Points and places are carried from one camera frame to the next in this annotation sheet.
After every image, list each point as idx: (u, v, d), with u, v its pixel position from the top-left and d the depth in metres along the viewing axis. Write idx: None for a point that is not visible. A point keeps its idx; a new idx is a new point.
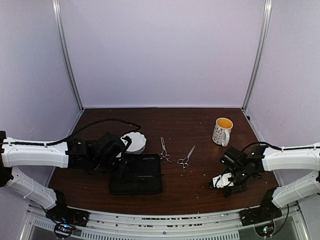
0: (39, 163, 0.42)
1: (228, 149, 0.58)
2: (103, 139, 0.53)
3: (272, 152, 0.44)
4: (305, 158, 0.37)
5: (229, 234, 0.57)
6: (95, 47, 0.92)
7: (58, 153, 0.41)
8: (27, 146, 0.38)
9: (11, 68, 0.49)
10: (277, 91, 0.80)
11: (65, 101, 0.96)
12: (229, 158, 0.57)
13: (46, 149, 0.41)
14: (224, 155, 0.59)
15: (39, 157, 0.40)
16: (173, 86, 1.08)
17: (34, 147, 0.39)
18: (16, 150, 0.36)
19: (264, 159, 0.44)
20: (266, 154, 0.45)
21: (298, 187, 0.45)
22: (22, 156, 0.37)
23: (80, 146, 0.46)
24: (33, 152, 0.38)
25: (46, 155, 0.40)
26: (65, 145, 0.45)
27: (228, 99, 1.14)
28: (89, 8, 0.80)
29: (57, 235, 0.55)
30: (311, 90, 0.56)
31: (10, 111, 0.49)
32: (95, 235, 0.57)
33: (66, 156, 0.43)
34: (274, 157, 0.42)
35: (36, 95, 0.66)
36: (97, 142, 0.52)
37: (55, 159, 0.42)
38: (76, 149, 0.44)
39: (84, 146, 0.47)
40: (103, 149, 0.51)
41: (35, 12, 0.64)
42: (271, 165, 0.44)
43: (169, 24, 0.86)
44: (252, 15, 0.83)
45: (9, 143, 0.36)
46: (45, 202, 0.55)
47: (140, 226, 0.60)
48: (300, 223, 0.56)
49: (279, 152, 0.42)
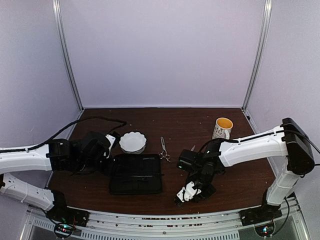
0: (26, 167, 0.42)
1: (181, 153, 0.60)
2: (86, 138, 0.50)
3: (229, 147, 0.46)
4: (265, 146, 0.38)
5: (229, 234, 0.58)
6: (95, 48, 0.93)
7: (39, 157, 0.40)
8: (8, 153, 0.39)
9: (10, 68, 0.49)
10: (278, 91, 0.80)
11: (65, 102, 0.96)
12: (185, 162, 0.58)
13: (28, 154, 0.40)
14: (179, 161, 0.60)
15: (23, 162, 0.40)
16: (173, 85, 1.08)
17: (16, 153, 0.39)
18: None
19: (222, 155, 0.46)
20: (223, 149, 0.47)
21: (279, 182, 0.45)
22: (6, 164, 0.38)
23: (63, 146, 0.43)
24: (15, 159, 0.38)
25: (29, 160, 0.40)
26: (46, 147, 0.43)
27: (228, 99, 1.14)
28: (89, 8, 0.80)
29: (57, 235, 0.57)
30: (311, 90, 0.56)
31: (10, 110, 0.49)
32: (95, 235, 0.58)
33: (48, 159, 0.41)
34: (231, 152, 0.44)
35: (36, 95, 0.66)
36: (81, 141, 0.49)
37: (39, 163, 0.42)
38: (59, 150, 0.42)
39: (68, 146, 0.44)
40: (85, 148, 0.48)
41: (35, 12, 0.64)
42: (229, 159, 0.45)
43: (169, 25, 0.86)
44: (252, 14, 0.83)
45: None
46: (43, 204, 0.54)
47: (140, 226, 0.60)
48: (300, 223, 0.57)
49: (235, 146, 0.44)
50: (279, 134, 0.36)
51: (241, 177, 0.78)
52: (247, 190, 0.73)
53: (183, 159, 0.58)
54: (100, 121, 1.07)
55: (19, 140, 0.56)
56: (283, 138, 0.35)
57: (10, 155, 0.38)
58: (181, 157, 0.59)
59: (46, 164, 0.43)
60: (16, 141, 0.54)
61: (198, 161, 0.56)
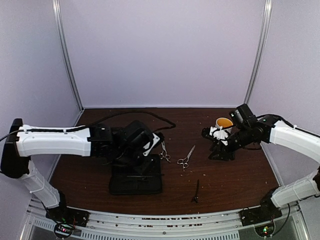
0: (65, 151, 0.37)
1: (241, 106, 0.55)
2: (132, 125, 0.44)
3: (284, 126, 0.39)
4: (311, 144, 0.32)
5: (229, 234, 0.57)
6: (95, 48, 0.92)
7: (77, 139, 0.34)
8: (43, 133, 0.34)
9: (10, 67, 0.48)
10: (277, 91, 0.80)
11: (65, 101, 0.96)
12: (239, 116, 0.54)
13: (67, 136, 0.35)
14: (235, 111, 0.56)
15: (60, 144, 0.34)
16: (173, 85, 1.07)
17: (53, 134, 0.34)
18: (32, 138, 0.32)
19: (272, 130, 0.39)
20: (277, 124, 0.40)
21: (296, 186, 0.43)
22: (40, 145, 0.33)
23: (105, 132, 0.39)
24: (48, 140, 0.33)
25: (67, 143, 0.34)
26: (87, 131, 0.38)
27: (228, 99, 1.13)
28: (89, 8, 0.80)
29: (57, 235, 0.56)
30: (311, 90, 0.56)
31: (10, 110, 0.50)
32: (95, 235, 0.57)
33: (88, 144, 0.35)
34: (283, 131, 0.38)
35: (36, 95, 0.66)
36: (124, 129, 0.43)
37: (76, 147, 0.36)
38: (99, 135, 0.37)
39: (108, 133, 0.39)
40: (130, 137, 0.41)
41: (35, 12, 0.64)
42: (277, 137, 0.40)
43: (169, 24, 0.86)
44: (252, 14, 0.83)
45: (25, 130, 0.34)
46: (48, 201, 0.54)
47: (140, 226, 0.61)
48: (300, 223, 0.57)
49: (290, 129, 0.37)
50: None
51: (241, 177, 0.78)
52: (247, 190, 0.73)
53: (240, 112, 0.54)
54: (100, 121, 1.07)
55: None
56: None
57: (43, 135, 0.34)
58: (241, 109, 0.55)
59: (85, 149, 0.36)
60: None
61: (251, 121, 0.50)
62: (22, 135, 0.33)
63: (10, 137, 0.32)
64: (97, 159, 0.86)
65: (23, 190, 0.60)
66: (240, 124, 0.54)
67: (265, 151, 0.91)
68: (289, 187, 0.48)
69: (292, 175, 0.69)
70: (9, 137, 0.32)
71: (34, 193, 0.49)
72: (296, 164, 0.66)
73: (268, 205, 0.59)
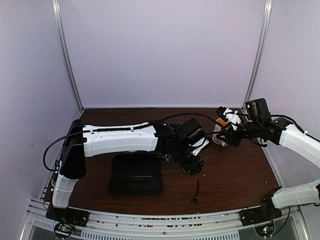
0: (128, 149, 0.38)
1: (259, 100, 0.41)
2: (190, 123, 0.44)
3: (297, 130, 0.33)
4: None
5: (229, 234, 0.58)
6: (95, 48, 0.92)
7: (146, 136, 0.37)
8: (109, 133, 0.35)
9: (11, 67, 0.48)
10: (277, 91, 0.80)
11: (65, 101, 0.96)
12: (256, 109, 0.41)
13: (135, 133, 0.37)
14: (253, 102, 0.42)
15: (127, 142, 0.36)
16: (173, 85, 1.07)
17: (122, 133, 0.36)
18: (101, 138, 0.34)
19: (283, 132, 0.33)
20: (289, 127, 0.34)
21: (297, 191, 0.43)
22: (107, 144, 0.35)
23: (166, 128, 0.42)
24: (116, 139, 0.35)
25: (136, 140, 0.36)
26: (151, 129, 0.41)
27: (228, 99, 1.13)
28: (89, 8, 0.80)
29: (57, 235, 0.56)
30: (311, 90, 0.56)
31: (10, 111, 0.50)
32: (94, 235, 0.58)
33: (154, 139, 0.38)
34: (295, 135, 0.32)
35: (36, 95, 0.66)
36: (183, 126, 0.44)
37: (144, 143, 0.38)
38: (163, 131, 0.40)
39: (169, 128, 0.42)
40: (189, 133, 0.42)
41: (35, 12, 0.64)
42: (287, 141, 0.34)
43: (169, 24, 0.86)
44: (252, 15, 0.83)
45: (91, 131, 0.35)
46: (58, 201, 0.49)
47: (140, 226, 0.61)
48: (300, 223, 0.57)
49: (303, 135, 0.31)
50: None
51: (241, 177, 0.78)
52: (247, 190, 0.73)
53: (257, 106, 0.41)
54: (100, 121, 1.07)
55: (18, 140, 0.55)
56: None
57: (109, 135, 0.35)
58: (258, 103, 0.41)
59: (150, 144, 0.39)
60: (16, 142, 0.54)
61: (266, 119, 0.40)
62: (88, 136, 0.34)
63: (77, 138, 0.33)
64: (97, 159, 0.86)
65: (23, 191, 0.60)
66: (252, 118, 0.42)
67: (265, 150, 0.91)
68: (291, 190, 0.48)
69: (291, 175, 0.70)
70: (74, 139, 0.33)
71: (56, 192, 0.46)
72: (297, 165, 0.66)
73: (268, 203, 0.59)
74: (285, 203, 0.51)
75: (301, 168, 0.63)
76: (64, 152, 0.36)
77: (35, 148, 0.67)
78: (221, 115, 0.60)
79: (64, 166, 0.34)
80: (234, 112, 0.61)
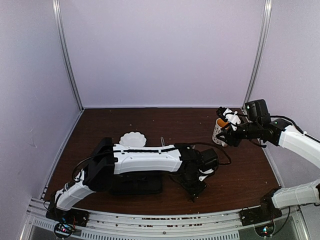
0: (150, 168, 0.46)
1: (259, 100, 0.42)
2: (207, 152, 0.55)
3: (297, 132, 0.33)
4: None
5: (229, 234, 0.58)
6: (95, 48, 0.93)
7: (172, 159, 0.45)
8: (137, 154, 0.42)
9: (11, 67, 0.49)
10: (277, 91, 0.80)
11: (65, 102, 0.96)
12: (255, 110, 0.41)
13: (162, 156, 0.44)
14: (251, 102, 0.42)
15: (153, 163, 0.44)
16: (172, 86, 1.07)
17: (150, 155, 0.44)
18: (130, 158, 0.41)
19: (282, 133, 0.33)
20: (289, 128, 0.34)
21: (297, 191, 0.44)
22: (134, 163, 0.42)
23: (189, 151, 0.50)
24: (144, 160, 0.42)
25: (161, 161, 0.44)
26: (175, 152, 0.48)
27: (228, 99, 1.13)
28: (89, 8, 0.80)
29: (57, 235, 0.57)
30: (311, 90, 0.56)
31: (10, 111, 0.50)
32: (95, 235, 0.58)
33: (179, 163, 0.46)
34: (295, 136, 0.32)
35: (36, 95, 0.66)
36: (201, 153, 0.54)
37: (169, 165, 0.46)
38: (186, 155, 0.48)
39: (192, 153, 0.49)
40: (206, 160, 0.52)
41: (35, 12, 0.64)
42: (287, 142, 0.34)
43: (169, 25, 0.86)
44: (252, 14, 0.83)
45: (122, 151, 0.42)
46: (62, 202, 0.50)
47: (140, 226, 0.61)
48: (300, 223, 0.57)
49: (302, 135, 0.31)
50: None
51: (241, 177, 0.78)
52: (247, 190, 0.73)
53: (257, 107, 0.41)
54: (100, 121, 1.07)
55: (18, 140, 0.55)
56: None
57: (138, 156, 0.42)
58: (258, 103, 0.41)
59: (174, 166, 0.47)
60: (16, 141, 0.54)
61: (265, 119, 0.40)
62: (119, 156, 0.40)
63: (108, 158, 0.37)
64: None
65: (23, 191, 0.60)
66: (252, 118, 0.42)
67: (265, 150, 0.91)
68: (291, 190, 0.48)
69: (291, 175, 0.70)
70: (106, 158, 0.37)
71: (67, 198, 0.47)
72: (298, 166, 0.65)
73: (268, 203, 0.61)
74: (285, 203, 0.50)
75: (301, 168, 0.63)
76: (92, 167, 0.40)
77: (35, 148, 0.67)
78: (221, 116, 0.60)
79: (92, 180, 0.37)
80: (234, 112, 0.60)
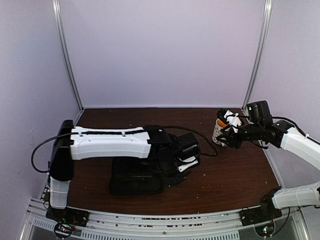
0: (114, 155, 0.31)
1: (261, 102, 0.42)
2: (186, 137, 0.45)
3: (299, 134, 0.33)
4: None
5: (229, 234, 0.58)
6: (95, 48, 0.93)
7: (139, 142, 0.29)
8: (96, 136, 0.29)
9: (11, 68, 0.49)
10: (277, 91, 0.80)
11: (65, 102, 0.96)
12: (256, 111, 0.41)
13: (125, 138, 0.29)
14: (253, 104, 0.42)
15: (115, 148, 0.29)
16: (172, 86, 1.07)
17: (111, 136, 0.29)
18: (88, 141, 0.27)
19: (284, 135, 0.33)
20: (290, 131, 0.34)
21: (297, 192, 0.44)
22: (93, 148, 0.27)
23: (162, 134, 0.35)
24: (109, 144, 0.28)
25: (125, 145, 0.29)
26: (145, 133, 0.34)
27: (228, 99, 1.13)
28: (89, 8, 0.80)
29: (57, 235, 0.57)
30: (310, 90, 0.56)
31: (10, 111, 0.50)
32: (94, 235, 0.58)
33: (148, 147, 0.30)
34: (296, 140, 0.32)
35: (36, 95, 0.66)
36: (179, 138, 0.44)
37: (136, 151, 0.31)
38: (159, 138, 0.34)
39: (165, 135, 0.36)
40: (184, 146, 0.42)
41: (35, 12, 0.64)
42: (289, 145, 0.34)
43: (169, 25, 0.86)
44: (252, 14, 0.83)
45: (80, 133, 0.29)
46: (55, 202, 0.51)
47: (140, 226, 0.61)
48: (300, 223, 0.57)
49: (302, 137, 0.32)
50: None
51: (241, 177, 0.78)
52: (247, 190, 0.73)
53: (258, 108, 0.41)
54: (100, 121, 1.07)
55: (19, 140, 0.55)
56: None
57: (100, 138, 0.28)
58: (260, 105, 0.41)
59: (143, 152, 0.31)
60: (16, 141, 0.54)
61: (267, 121, 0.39)
62: (76, 138, 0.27)
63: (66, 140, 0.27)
64: (97, 159, 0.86)
65: (23, 190, 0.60)
66: (254, 120, 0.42)
67: (265, 151, 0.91)
68: (291, 192, 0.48)
69: (292, 175, 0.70)
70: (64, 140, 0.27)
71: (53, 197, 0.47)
72: (298, 166, 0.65)
73: (268, 204, 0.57)
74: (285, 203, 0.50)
75: (301, 168, 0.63)
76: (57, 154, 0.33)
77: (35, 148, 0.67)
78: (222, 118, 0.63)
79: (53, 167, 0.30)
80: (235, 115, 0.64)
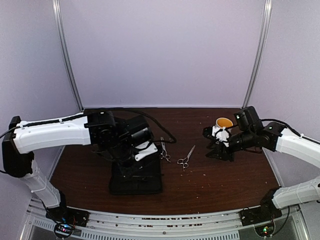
0: (61, 142, 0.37)
1: (248, 109, 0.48)
2: (135, 120, 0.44)
3: (292, 135, 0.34)
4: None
5: (229, 234, 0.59)
6: (95, 48, 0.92)
7: (76, 128, 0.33)
8: (38, 127, 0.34)
9: (11, 68, 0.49)
10: (277, 91, 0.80)
11: (65, 102, 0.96)
12: (245, 118, 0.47)
13: (63, 126, 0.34)
14: (241, 112, 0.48)
15: (57, 135, 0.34)
16: (172, 86, 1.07)
17: (50, 125, 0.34)
18: (29, 132, 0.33)
19: (279, 139, 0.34)
20: (284, 133, 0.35)
21: (298, 190, 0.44)
22: (35, 139, 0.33)
23: (104, 116, 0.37)
24: (49, 133, 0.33)
25: (65, 132, 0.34)
26: (84, 119, 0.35)
27: (228, 99, 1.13)
28: (89, 8, 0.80)
29: (57, 235, 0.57)
30: (311, 90, 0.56)
31: (10, 111, 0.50)
32: (94, 235, 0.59)
33: (86, 131, 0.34)
34: (291, 141, 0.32)
35: (35, 95, 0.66)
36: (128, 122, 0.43)
37: (77, 136, 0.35)
38: (98, 120, 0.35)
39: (108, 117, 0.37)
40: (132, 130, 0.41)
41: (35, 12, 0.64)
42: (284, 147, 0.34)
43: (169, 25, 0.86)
44: (252, 14, 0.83)
45: (22, 126, 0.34)
46: (48, 200, 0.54)
47: (140, 226, 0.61)
48: (300, 223, 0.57)
49: (297, 137, 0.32)
50: None
51: (241, 177, 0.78)
52: (247, 189, 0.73)
53: (246, 115, 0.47)
54: None
55: None
56: None
57: (40, 128, 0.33)
58: (247, 112, 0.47)
59: (84, 136, 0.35)
60: None
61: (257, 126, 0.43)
62: (18, 131, 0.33)
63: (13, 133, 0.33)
64: (97, 159, 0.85)
65: (23, 190, 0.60)
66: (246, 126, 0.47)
67: (265, 150, 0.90)
68: (291, 190, 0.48)
69: (291, 175, 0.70)
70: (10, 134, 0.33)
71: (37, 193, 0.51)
72: (298, 165, 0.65)
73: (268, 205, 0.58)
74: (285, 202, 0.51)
75: (301, 168, 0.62)
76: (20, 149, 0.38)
77: None
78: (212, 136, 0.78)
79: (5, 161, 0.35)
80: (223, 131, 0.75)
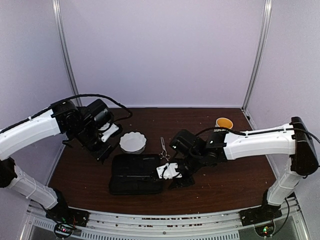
0: (36, 138, 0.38)
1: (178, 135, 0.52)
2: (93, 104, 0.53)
3: (234, 139, 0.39)
4: (274, 142, 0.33)
5: (229, 234, 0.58)
6: (95, 48, 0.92)
7: (45, 120, 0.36)
8: (9, 129, 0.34)
9: (11, 68, 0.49)
10: (277, 91, 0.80)
11: None
12: (183, 144, 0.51)
13: (33, 121, 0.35)
14: (175, 140, 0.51)
15: (31, 131, 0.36)
16: (172, 85, 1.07)
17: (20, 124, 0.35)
18: (5, 136, 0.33)
19: (227, 148, 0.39)
20: (228, 141, 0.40)
21: (281, 183, 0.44)
22: (13, 141, 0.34)
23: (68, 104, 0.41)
24: (23, 131, 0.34)
25: (37, 127, 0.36)
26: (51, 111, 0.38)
27: (228, 99, 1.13)
28: (89, 8, 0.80)
29: (57, 235, 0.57)
30: (310, 90, 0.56)
31: (11, 111, 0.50)
32: (94, 235, 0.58)
33: (54, 120, 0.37)
34: (238, 144, 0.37)
35: (36, 95, 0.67)
36: (88, 107, 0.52)
37: (48, 128, 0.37)
38: (64, 108, 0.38)
39: (71, 104, 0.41)
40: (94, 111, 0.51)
41: (35, 12, 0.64)
42: (234, 152, 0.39)
43: (168, 25, 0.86)
44: (252, 14, 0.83)
45: None
46: (47, 200, 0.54)
47: (140, 226, 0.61)
48: (300, 223, 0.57)
49: (242, 138, 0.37)
50: (289, 132, 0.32)
51: (241, 177, 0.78)
52: (247, 189, 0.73)
53: (181, 141, 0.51)
54: None
55: None
56: (294, 135, 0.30)
57: (13, 130, 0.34)
58: (179, 138, 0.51)
59: (55, 126, 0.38)
60: None
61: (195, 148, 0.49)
62: None
63: None
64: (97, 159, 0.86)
65: None
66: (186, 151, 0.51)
67: None
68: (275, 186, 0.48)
69: None
70: None
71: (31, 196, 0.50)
72: None
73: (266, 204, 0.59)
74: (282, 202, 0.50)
75: None
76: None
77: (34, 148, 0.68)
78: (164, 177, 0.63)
79: None
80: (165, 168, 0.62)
